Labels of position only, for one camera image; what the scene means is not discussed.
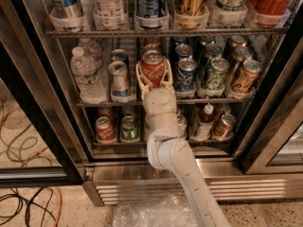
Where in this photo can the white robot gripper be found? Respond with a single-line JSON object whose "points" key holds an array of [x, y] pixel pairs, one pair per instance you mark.
{"points": [[159, 100]]}

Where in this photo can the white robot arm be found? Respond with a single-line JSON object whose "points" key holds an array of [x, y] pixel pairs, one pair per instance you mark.
{"points": [[167, 149]]}

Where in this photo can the front blue pepsi can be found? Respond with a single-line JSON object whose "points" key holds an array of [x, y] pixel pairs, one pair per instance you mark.
{"points": [[185, 75]]}

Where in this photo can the blue pepsi can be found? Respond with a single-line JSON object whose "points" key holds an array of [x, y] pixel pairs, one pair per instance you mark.
{"points": [[182, 51], [174, 41], [185, 75]]}

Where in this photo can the front silver red bull can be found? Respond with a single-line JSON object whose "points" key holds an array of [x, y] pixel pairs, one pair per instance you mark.
{"points": [[119, 76]]}

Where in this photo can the silver red bull can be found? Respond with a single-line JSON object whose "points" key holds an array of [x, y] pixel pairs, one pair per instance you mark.
{"points": [[119, 76], [119, 55]]}

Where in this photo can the rear blue pepsi can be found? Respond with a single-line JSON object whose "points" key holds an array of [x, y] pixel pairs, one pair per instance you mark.
{"points": [[174, 41]]}

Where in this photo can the bottom shelf silver can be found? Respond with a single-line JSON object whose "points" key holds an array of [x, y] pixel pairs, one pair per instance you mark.
{"points": [[182, 123]]}

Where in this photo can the rear silver red bull can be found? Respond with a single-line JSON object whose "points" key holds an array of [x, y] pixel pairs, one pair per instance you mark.
{"points": [[119, 55]]}

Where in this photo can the bottom shelf green can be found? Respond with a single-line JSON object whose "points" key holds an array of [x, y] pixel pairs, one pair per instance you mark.
{"points": [[128, 128]]}

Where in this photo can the rear green soda can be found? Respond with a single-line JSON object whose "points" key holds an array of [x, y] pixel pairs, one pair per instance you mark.
{"points": [[203, 41]]}

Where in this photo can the green soda can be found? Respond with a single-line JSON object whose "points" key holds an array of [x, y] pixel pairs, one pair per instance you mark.
{"points": [[203, 41], [214, 74], [210, 52]]}

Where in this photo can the bottom shelf juice bottle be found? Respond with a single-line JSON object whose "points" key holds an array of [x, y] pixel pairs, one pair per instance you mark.
{"points": [[202, 123]]}

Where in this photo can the front green soda can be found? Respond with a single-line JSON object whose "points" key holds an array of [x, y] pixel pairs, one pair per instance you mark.
{"points": [[214, 74]]}

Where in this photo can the bottom shelf red can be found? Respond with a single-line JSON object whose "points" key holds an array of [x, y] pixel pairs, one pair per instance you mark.
{"points": [[105, 129]]}

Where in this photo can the bottom shelf brown can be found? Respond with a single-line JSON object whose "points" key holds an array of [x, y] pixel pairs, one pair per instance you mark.
{"points": [[224, 125]]}

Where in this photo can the front gold soda can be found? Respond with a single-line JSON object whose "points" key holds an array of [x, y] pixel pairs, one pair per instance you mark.
{"points": [[246, 76]]}

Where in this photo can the gold soda can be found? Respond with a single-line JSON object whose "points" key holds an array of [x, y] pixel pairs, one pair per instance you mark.
{"points": [[239, 54], [246, 76], [234, 41]]}

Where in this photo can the top shelf gold can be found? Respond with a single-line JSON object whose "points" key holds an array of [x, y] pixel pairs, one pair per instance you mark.
{"points": [[190, 11]]}

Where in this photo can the rear gold soda can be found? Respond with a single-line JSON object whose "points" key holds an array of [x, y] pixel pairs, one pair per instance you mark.
{"points": [[234, 41]]}

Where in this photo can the top shelf blue silver can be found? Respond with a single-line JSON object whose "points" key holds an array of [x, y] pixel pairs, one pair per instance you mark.
{"points": [[67, 15]]}

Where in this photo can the left glass fridge door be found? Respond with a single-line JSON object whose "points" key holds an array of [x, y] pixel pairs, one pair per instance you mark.
{"points": [[35, 71]]}

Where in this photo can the glass fridge door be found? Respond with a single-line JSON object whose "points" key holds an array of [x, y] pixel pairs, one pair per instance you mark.
{"points": [[35, 71], [276, 112]]}

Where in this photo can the right glass fridge door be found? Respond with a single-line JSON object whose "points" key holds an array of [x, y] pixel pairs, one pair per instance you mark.
{"points": [[276, 112]]}

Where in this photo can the top shelf red coke can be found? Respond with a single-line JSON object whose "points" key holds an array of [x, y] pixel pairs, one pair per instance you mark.
{"points": [[269, 13]]}

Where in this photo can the stainless steel fridge base grille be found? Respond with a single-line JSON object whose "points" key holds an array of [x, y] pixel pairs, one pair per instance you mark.
{"points": [[117, 182]]}

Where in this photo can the front clear water bottle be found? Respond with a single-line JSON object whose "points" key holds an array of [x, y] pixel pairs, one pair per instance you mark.
{"points": [[88, 77]]}

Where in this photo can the clear water bottle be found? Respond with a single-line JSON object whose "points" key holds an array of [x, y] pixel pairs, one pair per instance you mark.
{"points": [[88, 77], [91, 48]]}

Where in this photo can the rear clear water bottle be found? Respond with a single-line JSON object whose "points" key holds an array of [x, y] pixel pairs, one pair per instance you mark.
{"points": [[91, 48]]}

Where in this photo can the clear plastic bag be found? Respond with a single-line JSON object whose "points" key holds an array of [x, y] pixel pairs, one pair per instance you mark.
{"points": [[167, 211]]}

